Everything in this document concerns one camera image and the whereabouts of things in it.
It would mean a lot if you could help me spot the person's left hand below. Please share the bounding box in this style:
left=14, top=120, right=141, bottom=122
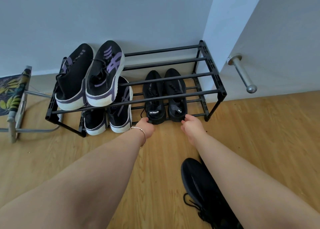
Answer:
left=134, top=117, right=156, bottom=140

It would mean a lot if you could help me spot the person's right hand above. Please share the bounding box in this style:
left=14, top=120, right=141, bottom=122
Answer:
left=180, top=114, right=209, bottom=145

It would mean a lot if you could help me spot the black knit sneaker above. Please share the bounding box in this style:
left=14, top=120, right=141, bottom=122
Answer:
left=140, top=70, right=167, bottom=125
left=164, top=68, right=188, bottom=122
left=181, top=158, right=244, bottom=229

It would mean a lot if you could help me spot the person's right forearm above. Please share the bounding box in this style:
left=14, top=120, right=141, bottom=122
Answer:
left=194, top=134, right=320, bottom=229

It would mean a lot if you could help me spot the person's left forearm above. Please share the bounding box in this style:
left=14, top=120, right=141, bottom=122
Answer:
left=0, top=128, right=146, bottom=229

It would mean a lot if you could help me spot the black purple striped sneaker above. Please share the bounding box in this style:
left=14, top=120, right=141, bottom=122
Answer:
left=107, top=76, right=133, bottom=133
left=85, top=40, right=125, bottom=107
left=82, top=107, right=107, bottom=136
left=55, top=43, right=96, bottom=111

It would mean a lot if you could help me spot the black metal shoe rack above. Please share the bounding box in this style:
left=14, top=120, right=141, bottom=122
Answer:
left=45, top=40, right=227, bottom=138

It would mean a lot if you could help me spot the folding stool with floral seat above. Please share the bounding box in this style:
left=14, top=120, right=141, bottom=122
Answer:
left=0, top=66, right=62, bottom=144

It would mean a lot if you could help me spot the thin silver bracelet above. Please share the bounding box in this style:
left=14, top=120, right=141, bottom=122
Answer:
left=130, top=126, right=147, bottom=148

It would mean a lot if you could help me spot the silver metal door handle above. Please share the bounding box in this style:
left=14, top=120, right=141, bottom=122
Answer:
left=227, top=54, right=258, bottom=94

